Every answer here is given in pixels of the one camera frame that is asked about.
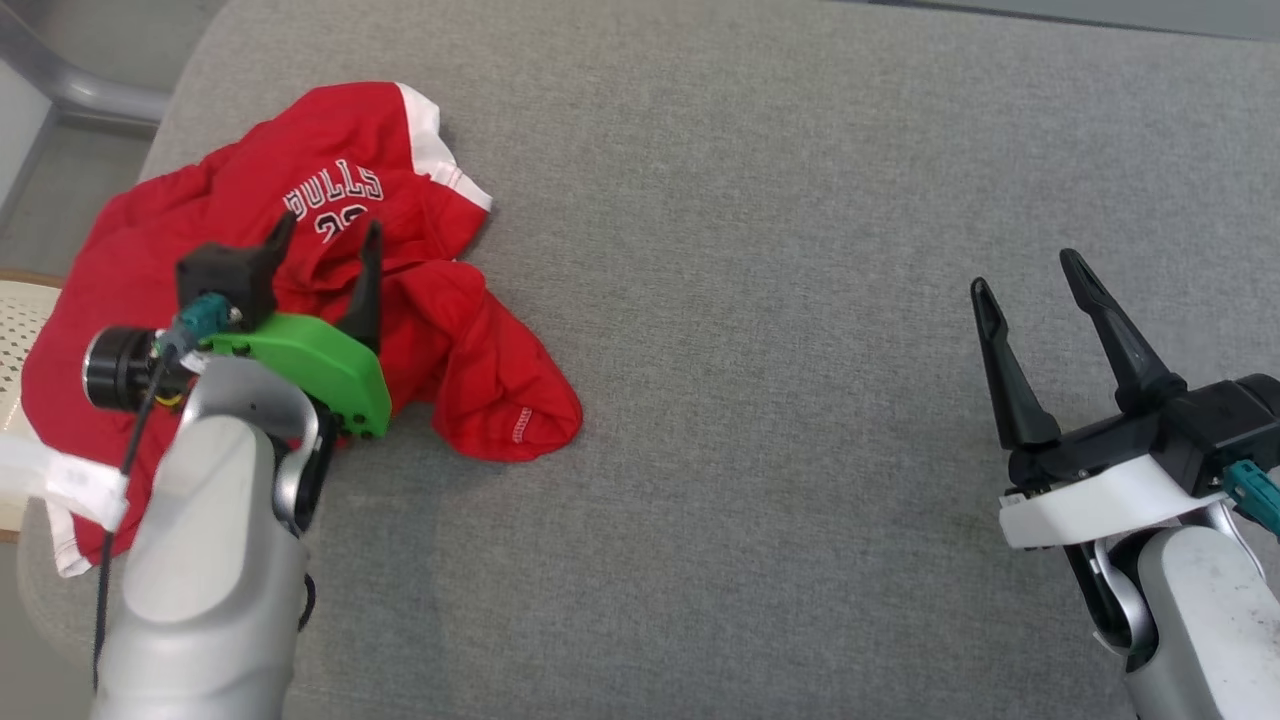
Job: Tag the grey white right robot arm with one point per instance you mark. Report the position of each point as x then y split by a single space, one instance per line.
1200 620

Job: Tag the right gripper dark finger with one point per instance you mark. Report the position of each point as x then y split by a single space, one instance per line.
1015 410
1130 370

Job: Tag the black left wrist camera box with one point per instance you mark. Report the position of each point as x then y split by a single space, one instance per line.
225 280

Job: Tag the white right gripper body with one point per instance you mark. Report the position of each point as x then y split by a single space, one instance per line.
1100 500

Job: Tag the teal right camera connector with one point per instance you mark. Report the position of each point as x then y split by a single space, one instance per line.
1255 495

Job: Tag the grey curved metal frame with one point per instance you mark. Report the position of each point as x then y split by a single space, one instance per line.
100 100

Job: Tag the teal camera connector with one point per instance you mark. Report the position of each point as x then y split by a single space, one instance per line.
205 312
1255 495

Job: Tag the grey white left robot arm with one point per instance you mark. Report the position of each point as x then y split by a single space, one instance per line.
200 560

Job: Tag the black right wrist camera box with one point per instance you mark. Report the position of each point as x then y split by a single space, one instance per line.
1230 420

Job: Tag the red shorts with white stripe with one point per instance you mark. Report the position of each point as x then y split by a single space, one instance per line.
470 370

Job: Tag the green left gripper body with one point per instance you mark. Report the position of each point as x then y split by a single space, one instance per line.
320 360

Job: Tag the teal left camera connector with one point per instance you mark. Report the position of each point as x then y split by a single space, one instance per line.
205 312

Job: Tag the cream perforated laundry basket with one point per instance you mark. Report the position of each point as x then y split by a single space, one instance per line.
18 340

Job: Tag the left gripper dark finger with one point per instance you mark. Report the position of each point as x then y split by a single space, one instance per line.
368 300
280 242

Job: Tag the grey fabric sofa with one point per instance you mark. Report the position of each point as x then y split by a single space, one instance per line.
760 400

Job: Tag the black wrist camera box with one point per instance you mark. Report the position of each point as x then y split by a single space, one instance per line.
225 280
1230 420

